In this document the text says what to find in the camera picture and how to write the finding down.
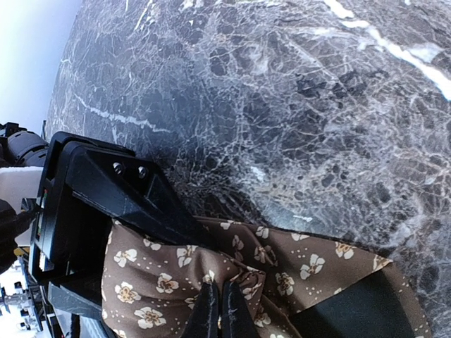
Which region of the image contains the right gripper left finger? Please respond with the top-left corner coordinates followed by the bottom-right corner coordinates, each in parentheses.
top-left (183, 282), bottom-right (219, 338)

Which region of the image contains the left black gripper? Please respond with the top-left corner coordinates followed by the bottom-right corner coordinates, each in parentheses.
top-left (28, 132), bottom-right (215, 317)

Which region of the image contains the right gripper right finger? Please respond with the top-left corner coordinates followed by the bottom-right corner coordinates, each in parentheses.
top-left (221, 282), bottom-right (259, 338)

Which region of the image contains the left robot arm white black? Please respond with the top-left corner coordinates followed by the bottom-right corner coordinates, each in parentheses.
top-left (1, 123), bottom-right (217, 319)

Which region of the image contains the brown floral tie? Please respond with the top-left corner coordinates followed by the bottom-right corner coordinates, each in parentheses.
top-left (101, 218), bottom-right (431, 337)

